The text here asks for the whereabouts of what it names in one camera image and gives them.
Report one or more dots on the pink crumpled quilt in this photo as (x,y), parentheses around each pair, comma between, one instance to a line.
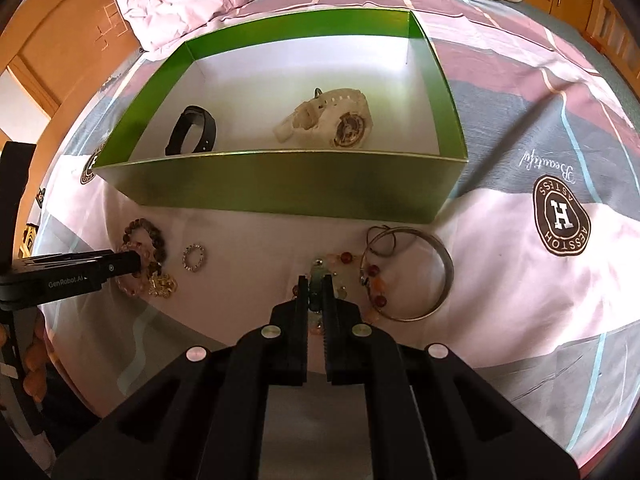
(200,0)

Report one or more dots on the silver bangle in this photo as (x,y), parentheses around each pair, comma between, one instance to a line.
(448,270)

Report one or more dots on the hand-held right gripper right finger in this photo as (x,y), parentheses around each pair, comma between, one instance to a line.
(328,305)

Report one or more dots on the wooden door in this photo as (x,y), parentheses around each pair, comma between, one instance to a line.
(65,35)

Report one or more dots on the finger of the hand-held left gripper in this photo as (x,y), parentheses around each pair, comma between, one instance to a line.
(122,263)

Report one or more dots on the patterned pink grey bed sheet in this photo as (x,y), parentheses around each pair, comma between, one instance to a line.
(525,125)

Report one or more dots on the cream white wristwatch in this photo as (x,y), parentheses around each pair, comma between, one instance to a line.
(320,115)

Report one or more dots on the person's left hand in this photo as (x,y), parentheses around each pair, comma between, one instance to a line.
(36,360)

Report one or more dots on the black fitness band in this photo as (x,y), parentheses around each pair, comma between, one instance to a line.
(207,130)

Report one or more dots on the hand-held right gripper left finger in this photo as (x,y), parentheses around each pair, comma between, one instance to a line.
(301,305)

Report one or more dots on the green cardboard box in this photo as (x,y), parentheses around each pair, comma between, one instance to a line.
(280,185)

